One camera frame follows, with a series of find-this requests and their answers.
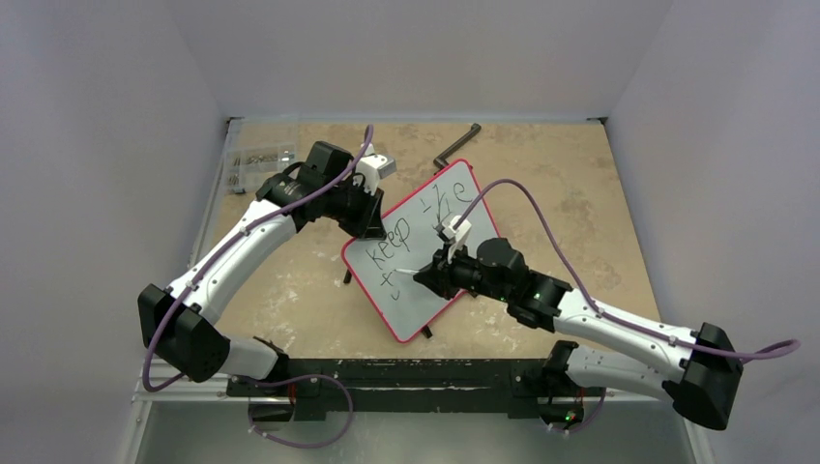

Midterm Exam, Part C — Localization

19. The red framed whiteboard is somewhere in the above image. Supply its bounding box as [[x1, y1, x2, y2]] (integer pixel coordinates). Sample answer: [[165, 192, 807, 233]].
[[341, 159, 482, 343]]

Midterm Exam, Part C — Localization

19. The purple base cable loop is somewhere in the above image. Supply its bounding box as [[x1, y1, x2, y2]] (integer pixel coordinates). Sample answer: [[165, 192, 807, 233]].
[[248, 373, 355, 449]]

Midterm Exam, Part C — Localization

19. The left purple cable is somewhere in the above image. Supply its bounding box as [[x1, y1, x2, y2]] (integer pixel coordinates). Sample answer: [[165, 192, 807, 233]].
[[141, 124, 375, 393]]

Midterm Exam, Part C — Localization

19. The black crank handle tool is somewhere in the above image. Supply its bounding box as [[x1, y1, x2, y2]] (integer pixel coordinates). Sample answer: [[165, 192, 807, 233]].
[[433, 123, 482, 172]]

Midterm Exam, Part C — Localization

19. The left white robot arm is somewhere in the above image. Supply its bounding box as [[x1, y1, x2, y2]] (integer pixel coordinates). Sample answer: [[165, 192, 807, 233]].
[[137, 140, 396, 395]]

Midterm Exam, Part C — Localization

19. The clear plastic screw box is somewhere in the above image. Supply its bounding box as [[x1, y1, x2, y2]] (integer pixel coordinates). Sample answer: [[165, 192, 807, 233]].
[[224, 143, 298, 194]]

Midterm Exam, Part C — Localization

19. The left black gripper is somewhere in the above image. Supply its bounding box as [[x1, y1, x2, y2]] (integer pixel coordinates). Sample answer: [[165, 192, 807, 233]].
[[324, 178, 383, 239]]

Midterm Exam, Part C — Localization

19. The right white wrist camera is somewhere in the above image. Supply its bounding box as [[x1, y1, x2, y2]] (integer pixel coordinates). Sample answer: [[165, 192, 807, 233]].
[[435, 215, 472, 262]]

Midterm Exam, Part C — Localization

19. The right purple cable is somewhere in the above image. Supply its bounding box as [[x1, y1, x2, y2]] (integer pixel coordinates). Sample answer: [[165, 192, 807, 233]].
[[457, 179, 802, 364]]

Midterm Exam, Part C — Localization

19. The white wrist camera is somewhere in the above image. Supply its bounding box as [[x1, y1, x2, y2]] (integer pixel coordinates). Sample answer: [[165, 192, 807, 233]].
[[353, 154, 396, 196], [435, 215, 472, 262]]

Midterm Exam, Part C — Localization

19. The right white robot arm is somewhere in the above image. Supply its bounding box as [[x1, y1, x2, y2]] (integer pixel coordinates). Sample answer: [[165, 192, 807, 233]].
[[413, 238, 744, 430]]

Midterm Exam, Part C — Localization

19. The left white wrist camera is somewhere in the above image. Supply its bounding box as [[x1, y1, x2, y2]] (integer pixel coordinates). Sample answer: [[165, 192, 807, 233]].
[[353, 154, 396, 196]]

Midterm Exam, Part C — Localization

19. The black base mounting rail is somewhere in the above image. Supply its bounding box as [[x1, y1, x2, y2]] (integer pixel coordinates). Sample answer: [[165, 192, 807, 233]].
[[227, 359, 586, 426]]

